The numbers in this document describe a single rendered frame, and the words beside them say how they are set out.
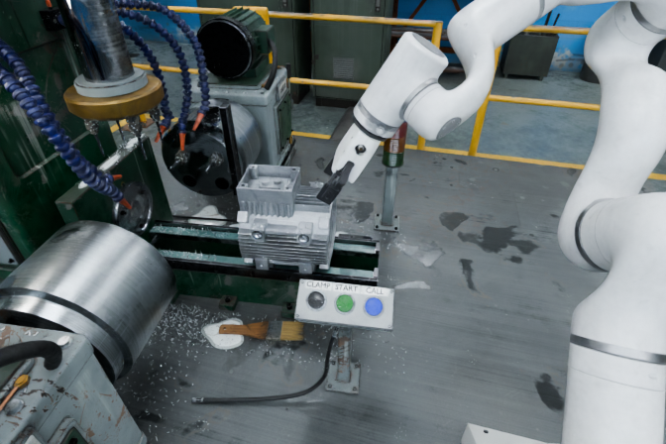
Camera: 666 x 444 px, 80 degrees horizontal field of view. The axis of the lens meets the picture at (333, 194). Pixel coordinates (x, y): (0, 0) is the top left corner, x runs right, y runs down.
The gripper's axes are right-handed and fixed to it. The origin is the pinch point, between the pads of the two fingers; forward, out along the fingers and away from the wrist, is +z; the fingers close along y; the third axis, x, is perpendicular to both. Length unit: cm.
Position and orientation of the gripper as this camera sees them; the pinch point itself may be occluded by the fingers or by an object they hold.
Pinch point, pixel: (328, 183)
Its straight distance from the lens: 78.6
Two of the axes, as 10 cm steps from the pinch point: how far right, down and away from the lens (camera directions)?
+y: 1.3, -5.7, 8.1
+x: -8.6, -4.8, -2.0
